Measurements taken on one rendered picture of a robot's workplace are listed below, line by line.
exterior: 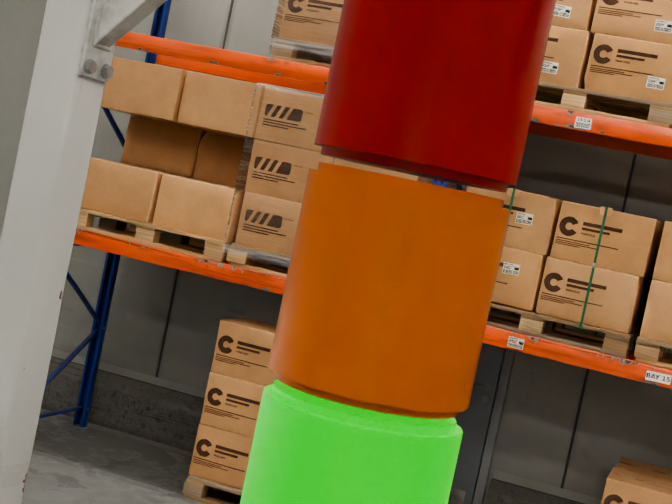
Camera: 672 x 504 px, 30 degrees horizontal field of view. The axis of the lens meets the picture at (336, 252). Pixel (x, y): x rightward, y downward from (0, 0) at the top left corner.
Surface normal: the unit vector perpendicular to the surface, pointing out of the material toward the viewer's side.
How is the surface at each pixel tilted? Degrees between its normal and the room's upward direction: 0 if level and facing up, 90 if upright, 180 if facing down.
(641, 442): 90
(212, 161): 90
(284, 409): 90
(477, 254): 90
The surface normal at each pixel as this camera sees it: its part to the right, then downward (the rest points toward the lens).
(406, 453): 0.48, 0.15
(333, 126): -0.86, -0.15
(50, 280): 0.90, 0.21
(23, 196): -0.39, -0.04
